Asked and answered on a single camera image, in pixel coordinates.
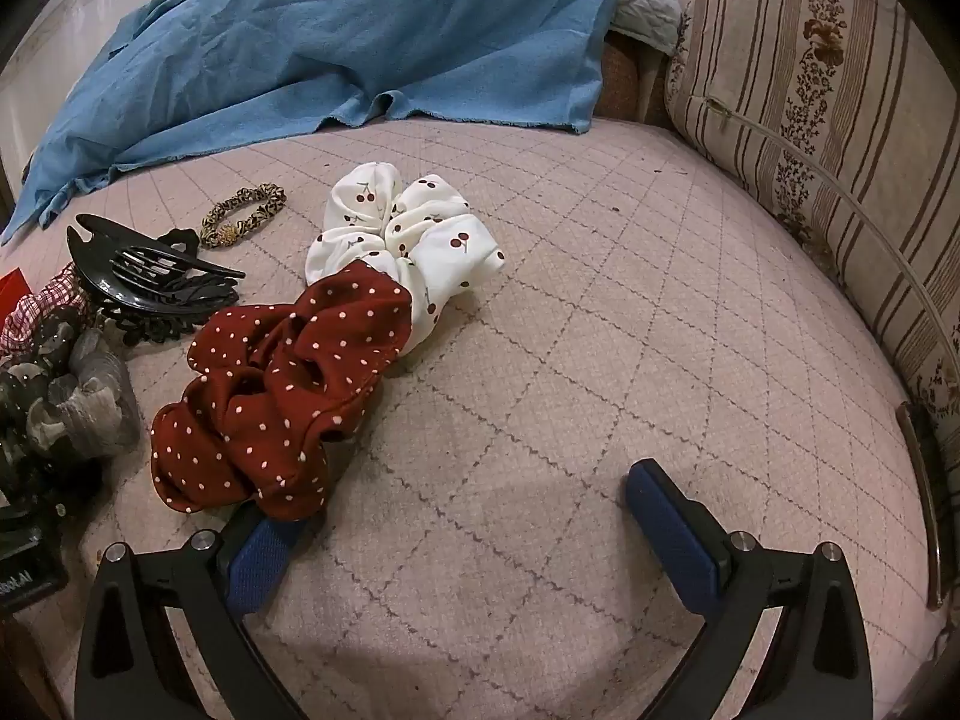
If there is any striped floral cushion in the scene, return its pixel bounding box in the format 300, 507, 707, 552
664, 0, 960, 466

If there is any metal bar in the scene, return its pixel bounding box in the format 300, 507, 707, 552
896, 401, 947, 610

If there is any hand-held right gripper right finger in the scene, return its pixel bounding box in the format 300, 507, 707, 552
622, 459, 875, 720

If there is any black hair claw clip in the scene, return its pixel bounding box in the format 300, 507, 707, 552
66, 214, 247, 350

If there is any white cherry print scrunchie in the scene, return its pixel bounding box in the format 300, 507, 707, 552
304, 161, 507, 353

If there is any grey camouflage scrunchie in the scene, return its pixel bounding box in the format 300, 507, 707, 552
0, 311, 142, 481

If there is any blue cloth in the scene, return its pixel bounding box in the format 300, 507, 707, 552
0, 0, 623, 245

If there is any grey quilted cloth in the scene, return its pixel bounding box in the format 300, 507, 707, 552
607, 0, 683, 57

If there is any red tray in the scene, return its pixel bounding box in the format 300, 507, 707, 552
0, 270, 31, 316

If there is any red polka dot scrunchie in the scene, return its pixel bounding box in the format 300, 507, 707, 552
150, 261, 415, 522

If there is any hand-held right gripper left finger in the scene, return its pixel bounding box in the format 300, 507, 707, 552
73, 506, 308, 720

